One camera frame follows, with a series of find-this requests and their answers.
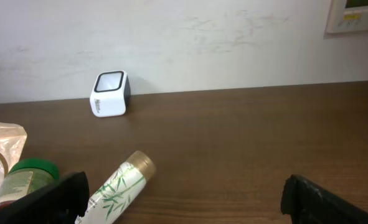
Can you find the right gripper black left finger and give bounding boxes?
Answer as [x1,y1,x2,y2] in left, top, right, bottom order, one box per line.
[0,172,90,224]

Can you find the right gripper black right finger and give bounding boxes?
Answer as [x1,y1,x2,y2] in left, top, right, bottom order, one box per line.
[280,175,368,224]

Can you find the green lidded jar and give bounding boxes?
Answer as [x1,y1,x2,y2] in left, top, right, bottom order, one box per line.
[0,158,60,208]

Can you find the white bamboo print tube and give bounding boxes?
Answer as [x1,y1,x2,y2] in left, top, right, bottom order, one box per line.
[75,151,156,224]

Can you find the white barcode scanner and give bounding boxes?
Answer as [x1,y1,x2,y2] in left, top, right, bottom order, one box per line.
[90,70,131,118]

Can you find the white wall panel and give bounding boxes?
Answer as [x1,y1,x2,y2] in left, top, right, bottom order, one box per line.
[326,0,368,34]

